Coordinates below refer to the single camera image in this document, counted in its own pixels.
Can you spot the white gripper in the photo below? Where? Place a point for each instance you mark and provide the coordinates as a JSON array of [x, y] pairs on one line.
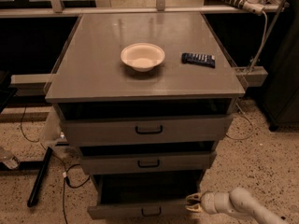
[[207, 202]]

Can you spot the grey bottom drawer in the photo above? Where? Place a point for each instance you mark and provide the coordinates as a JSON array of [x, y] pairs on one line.
[[144, 194]]

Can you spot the grey drawer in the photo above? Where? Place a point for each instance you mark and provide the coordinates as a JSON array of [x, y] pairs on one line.
[[145, 122], [144, 194], [144, 158]]

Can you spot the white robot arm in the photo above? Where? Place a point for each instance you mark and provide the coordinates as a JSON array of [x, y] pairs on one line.
[[237, 203]]

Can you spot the grey middle drawer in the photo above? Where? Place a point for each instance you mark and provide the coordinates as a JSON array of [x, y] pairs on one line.
[[144, 158]]

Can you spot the grey drawer cabinet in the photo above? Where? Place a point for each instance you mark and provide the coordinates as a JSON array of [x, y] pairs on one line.
[[92, 70]]

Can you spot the grey top drawer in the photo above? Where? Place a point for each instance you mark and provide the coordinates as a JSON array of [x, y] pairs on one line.
[[145, 122]]

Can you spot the dark cabinet at right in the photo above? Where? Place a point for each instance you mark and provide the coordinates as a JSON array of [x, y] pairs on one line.
[[280, 92]]

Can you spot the dark blue snack packet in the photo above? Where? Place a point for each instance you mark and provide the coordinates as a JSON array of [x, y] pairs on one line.
[[198, 59]]

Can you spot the white paper bowl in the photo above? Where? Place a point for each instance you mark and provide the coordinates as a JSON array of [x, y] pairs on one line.
[[142, 57]]

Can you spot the black bar on floor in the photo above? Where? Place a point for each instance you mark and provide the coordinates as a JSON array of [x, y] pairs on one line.
[[33, 198]]

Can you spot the clear plastic piece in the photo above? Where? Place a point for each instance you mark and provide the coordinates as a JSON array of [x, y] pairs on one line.
[[9, 159]]

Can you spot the white power strip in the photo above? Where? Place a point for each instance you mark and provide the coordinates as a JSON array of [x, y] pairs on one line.
[[252, 6]]

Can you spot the grey metal rail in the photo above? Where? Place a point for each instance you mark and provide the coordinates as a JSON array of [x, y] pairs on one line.
[[32, 84]]

